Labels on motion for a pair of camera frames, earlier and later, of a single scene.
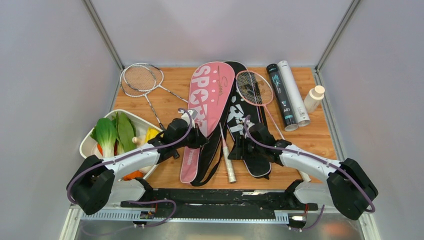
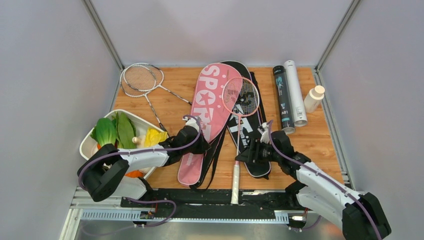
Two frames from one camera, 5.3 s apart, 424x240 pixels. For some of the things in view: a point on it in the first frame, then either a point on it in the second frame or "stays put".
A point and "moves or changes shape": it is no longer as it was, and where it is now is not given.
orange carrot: x=136 y=174 stays put
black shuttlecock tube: x=284 y=105 moves or changes shape
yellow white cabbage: x=151 y=133 stays put
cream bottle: x=313 y=99 stays put
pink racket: x=258 y=88 → x=240 y=95
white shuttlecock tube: x=301 y=115 moves or changes shape
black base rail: x=220 y=204 stays put
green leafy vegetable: x=125 y=132 stays put
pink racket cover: x=211 y=85 moves or changes shape
